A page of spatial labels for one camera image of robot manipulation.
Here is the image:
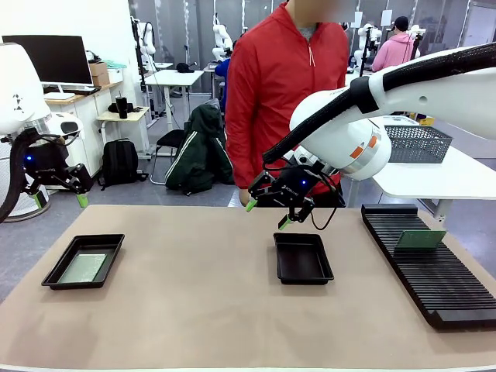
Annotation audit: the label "green perforated circuit board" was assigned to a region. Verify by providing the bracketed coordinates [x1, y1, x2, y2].
[394, 229, 448, 253]
[57, 253, 109, 284]

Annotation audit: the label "person in red jacket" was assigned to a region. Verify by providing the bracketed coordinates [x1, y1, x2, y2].
[224, 0, 350, 208]

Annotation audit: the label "small wooden side table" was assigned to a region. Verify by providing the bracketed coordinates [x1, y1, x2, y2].
[95, 106, 153, 162]

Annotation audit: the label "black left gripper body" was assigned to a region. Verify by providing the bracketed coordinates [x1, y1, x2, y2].
[23, 143, 71, 188]

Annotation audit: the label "black ESD tray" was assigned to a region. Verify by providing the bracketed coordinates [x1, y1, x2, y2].
[40, 232, 126, 291]
[272, 232, 335, 286]

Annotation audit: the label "person in pink hoodie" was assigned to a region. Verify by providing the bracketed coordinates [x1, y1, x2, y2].
[370, 15, 422, 74]

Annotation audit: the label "black keyboard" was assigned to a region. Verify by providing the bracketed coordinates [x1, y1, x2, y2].
[44, 85, 102, 96]

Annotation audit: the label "black folding chair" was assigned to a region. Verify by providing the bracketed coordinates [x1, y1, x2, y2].
[149, 129, 187, 186]

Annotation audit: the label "thin black cable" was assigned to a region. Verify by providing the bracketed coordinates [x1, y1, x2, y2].
[309, 166, 347, 232]

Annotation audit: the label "black tumbler with straw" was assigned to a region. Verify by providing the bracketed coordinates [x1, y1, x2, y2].
[115, 91, 129, 120]

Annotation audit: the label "dark green striped jacket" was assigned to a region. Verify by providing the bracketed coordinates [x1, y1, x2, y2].
[164, 98, 237, 197]

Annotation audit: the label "grey mesh plastic basket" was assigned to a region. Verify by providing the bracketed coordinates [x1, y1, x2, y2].
[381, 124, 453, 164]

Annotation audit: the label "black computer monitor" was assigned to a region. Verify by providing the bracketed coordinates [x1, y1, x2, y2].
[2, 34, 95, 101]

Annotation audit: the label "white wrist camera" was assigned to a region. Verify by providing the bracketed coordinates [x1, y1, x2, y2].
[292, 149, 325, 174]
[48, 112, 85, 141]

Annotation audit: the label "white standing desk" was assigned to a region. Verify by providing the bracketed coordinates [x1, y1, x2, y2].
[143, 68, 205, 131]

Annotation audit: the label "black slotted PCB rack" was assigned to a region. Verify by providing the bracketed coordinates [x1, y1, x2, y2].
[360, 203, 496, 331]

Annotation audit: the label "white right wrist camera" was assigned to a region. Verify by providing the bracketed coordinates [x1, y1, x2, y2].
[292, 149, 325, 174]

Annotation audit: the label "black tripod pole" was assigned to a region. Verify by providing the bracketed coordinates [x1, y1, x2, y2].
[358, 26, 371, 77]

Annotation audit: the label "black backpack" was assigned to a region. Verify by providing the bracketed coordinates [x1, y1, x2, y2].
[96, 138, 150, 191]

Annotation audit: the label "person in blue hoodie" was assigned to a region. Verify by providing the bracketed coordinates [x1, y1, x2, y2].
[214, 57, 233, 81]

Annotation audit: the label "white cabinet wooden top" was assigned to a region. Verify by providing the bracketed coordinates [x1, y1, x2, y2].
[44, 81, 125, 191]

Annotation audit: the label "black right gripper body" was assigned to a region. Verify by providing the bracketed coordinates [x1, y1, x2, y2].
[263, 166, 325, 211]

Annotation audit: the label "white side table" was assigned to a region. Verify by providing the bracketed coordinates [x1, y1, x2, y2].
[370, 115, 496, 225]

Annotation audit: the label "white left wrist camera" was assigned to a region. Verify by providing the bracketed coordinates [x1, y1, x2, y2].
[48, 112, 85, 141]

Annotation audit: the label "person right forearm red sleeve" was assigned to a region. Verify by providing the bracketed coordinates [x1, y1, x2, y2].
[225, 127, 253, 191]

